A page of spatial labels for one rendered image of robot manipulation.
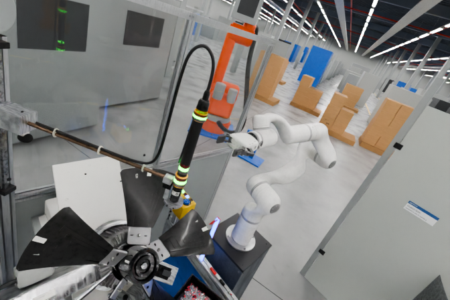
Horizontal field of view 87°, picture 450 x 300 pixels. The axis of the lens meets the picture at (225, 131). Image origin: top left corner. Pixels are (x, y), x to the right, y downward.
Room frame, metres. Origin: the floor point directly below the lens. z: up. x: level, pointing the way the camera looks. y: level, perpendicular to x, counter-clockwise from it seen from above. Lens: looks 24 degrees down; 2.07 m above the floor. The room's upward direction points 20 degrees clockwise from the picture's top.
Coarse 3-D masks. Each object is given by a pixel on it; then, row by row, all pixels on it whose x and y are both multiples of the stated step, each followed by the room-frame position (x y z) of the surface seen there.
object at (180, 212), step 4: (184, 196) 1.15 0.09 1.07; (184, 204) 1.08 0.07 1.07; (188, 204) 1.09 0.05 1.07; (192, 204) 1.11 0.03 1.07; (180, 208) 1.06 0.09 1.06; (184, 208) 1.06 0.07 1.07; (188, 208) 1.08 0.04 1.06; (192, 208) 1.11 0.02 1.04; (176, 212) 1.07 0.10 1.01; (180, 212) 1.05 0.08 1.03; (184, 212) 1.06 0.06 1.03; (180, 216) 1.05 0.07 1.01
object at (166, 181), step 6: (168, 174) 0.68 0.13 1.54; (168, 180) 0.66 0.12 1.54; (162, 186) 0.65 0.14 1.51; (168, 186) 0.65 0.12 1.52; (168, 192) 0.66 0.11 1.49; (168, 198) 0.67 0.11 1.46; (180, 198) 0.69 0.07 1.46; (168, 204) 0.64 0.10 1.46; (174, 204) 0.65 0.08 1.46; (180, 204) 0.66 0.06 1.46
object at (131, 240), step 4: (132, 228) 0.66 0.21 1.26; (136, 228) 0.66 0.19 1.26; (140, 228) 0.67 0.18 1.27; (144, 228) 0.67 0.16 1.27; (148, 228) 0.67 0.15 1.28; (128, 232) 0.65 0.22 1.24; (132, 232) 0.65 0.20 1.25; (136, 232) 0.65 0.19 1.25; (140, 232) 0.66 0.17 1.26; (144, 232) 0.66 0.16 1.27; (148, 232) 0.66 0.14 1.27; (128, 236) 0.64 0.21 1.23; (132, 236) 0.64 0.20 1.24; (136, 236) 0.65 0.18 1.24; (140, 236) 0.65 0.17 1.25; (144, 236) 0.65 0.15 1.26; (148, 236) 0.65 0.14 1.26; (128, 240) 0.63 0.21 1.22; (132, 240) 0.64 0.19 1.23; (136, 240) 0.64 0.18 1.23; (140, 240) 0.64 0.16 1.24; (144, 240) 0.64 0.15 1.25; (148, 240) 0.64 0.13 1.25; (144, 244) 0.63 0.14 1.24
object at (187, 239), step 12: (192, 216) 0.88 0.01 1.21; (180, 228) 0.80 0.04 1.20; (192, 228) 0.82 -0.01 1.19; (168, 240) 0.72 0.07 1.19; (180, 240) 0.74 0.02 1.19; (192, 240) 0.77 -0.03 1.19; (204, 240) 0.80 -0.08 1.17; (180, 252) 0.69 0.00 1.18; (192, 252) 0.72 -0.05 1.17; (204, 252) 0.75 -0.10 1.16
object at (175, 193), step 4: (204, 92) 0.66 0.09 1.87; (208, 92) 0.66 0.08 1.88; (204, 96) 0.66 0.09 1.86; (208, 96) 0.67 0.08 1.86; (200, 100) 0.66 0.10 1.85; (204, 100) 0.66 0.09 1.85; (208, 100) 0.67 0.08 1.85; (200, 104) 0.65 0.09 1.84; (204, 104) 0.65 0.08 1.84; (208, 104) 0.66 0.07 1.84; (200, 108) 0.65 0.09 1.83; (204, 108) 0.65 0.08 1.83; (172, 188) 0.66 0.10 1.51; (176, 188) 0.65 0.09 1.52; (180, 188) 0.66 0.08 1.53; (172, 192) 0.66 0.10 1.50; (176, 192) 0.65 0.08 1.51; (180, 192) 0.66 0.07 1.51; (172, 196) 0.65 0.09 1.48; (176, 196) 0.65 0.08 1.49; (172, 200) 0.65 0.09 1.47; (176, 200) 0.66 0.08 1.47
